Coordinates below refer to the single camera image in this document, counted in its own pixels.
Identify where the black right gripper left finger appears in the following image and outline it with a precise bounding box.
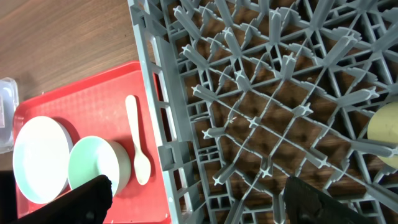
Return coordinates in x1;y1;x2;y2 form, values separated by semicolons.
14;175;113;224

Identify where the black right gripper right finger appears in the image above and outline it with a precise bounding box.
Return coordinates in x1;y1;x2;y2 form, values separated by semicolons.
283;176;370;224

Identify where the red serving tray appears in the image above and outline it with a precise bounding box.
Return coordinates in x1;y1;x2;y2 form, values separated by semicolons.
13;61;171;223

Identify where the white plastic spoon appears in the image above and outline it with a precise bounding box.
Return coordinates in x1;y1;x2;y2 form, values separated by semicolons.
125;95;151;185

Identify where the clear plastic waste bin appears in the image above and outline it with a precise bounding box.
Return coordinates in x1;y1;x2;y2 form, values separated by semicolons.
1;77;19;154

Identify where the grey dishwasher rack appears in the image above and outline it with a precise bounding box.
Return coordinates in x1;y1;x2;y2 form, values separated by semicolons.
128;0;397;223

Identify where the light blue plate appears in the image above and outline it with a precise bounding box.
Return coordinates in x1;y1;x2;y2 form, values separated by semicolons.
12;116;73;204

